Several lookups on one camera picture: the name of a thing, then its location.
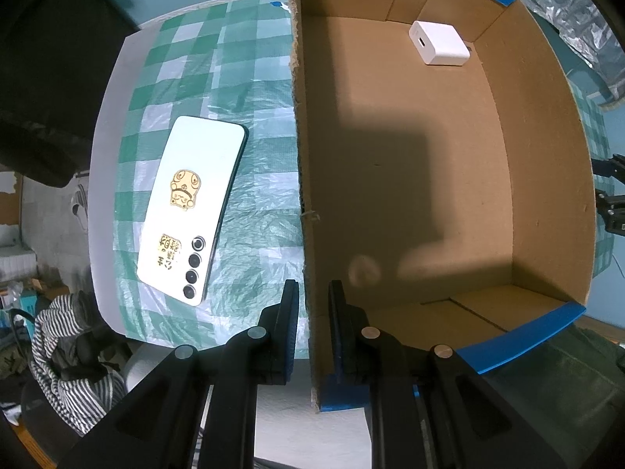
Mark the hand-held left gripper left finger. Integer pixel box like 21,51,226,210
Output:
59,279,301,469

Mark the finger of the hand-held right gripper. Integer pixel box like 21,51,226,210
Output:
594,192,625,236
590,153,625,183

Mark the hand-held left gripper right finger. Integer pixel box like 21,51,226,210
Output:
328,279,557,469

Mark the brown cardboard box blue rim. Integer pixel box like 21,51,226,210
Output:
288,0,599,414

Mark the white smartphone with gold stickers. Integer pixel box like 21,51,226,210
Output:
136,115,249,306

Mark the small white cube charger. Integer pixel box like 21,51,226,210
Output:
409,20,472,67

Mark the white round stool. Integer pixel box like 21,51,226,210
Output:
120,342,179,394

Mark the clear plastic bag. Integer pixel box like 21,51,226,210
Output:
504,0,625,111

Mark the olive green cloth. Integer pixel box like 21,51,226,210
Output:
483,320,625,469

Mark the striped grey white cloth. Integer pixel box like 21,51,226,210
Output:
28,292,129,437

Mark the green white checkered tablecloth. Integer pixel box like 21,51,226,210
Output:
111,0,613,350

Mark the white slipper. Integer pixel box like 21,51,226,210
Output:
70,175,91,233

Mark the brown cardboard sheet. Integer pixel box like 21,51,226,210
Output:
0,176,24,226

